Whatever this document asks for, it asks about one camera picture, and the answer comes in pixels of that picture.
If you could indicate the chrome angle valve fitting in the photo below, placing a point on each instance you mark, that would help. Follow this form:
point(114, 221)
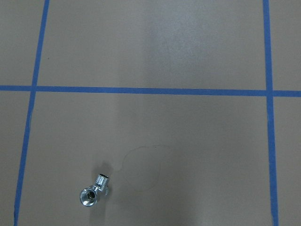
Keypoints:
point(90, 195)

